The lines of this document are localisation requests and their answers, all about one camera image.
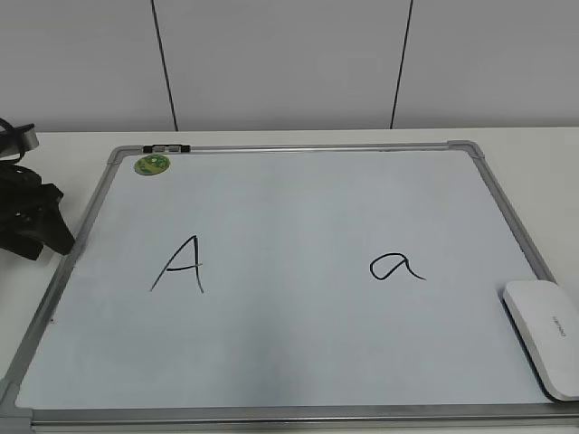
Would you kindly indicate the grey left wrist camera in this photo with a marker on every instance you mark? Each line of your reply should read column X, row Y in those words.
column 17, row 141

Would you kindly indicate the white board eraser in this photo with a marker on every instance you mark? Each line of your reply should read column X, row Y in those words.
column 547, row 322

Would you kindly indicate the black marker clip holder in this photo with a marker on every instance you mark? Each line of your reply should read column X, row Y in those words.
column 166, row 149

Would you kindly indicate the round green magnet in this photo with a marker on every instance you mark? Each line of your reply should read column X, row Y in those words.
column 151, row 165

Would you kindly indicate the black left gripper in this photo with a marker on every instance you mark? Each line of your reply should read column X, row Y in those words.
column 24, row 199

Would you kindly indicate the white board with grey frame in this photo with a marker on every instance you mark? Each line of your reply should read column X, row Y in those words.
column 263, row 286

